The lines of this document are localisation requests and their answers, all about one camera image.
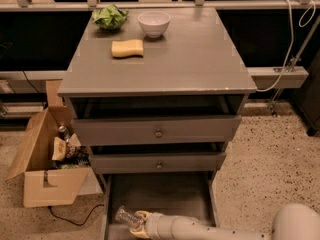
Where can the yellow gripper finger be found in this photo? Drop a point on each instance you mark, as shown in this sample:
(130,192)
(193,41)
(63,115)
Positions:
(143,214)
(139,234)

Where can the clear plastic water bottle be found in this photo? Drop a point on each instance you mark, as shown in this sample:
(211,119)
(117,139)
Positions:
(128,218)

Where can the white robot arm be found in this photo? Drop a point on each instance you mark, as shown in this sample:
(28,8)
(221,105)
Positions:
(292,222)

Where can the grey open bottom drawer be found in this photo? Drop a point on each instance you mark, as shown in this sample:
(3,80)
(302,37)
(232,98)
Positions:
(171,193)

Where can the grey middle drawer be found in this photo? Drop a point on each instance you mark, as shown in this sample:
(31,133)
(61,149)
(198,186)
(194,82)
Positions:
(157,162)

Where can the grey top drawer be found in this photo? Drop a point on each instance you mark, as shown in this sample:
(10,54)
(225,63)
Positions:
(140,131)

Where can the grey wooden drawer cabinet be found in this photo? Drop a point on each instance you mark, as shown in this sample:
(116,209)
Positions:
(193,69)

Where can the snack bag in box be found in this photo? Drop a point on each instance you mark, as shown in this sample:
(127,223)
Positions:
(68,156)

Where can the open cardboard box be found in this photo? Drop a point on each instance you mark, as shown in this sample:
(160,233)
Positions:
(44,185)

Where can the metal can in box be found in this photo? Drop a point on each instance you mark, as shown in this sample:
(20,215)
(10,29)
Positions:
(64,133)

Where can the yellow sponge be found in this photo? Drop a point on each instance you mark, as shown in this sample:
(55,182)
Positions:
(122,49)

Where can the white ceramic bowl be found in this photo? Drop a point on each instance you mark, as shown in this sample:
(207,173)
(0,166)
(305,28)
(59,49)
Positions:
(154,23)

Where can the green lettuce head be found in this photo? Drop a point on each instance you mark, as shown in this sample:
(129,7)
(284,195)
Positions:
(109,18)

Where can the metal clamp stand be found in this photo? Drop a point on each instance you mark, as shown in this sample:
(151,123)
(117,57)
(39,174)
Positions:
(289,67)

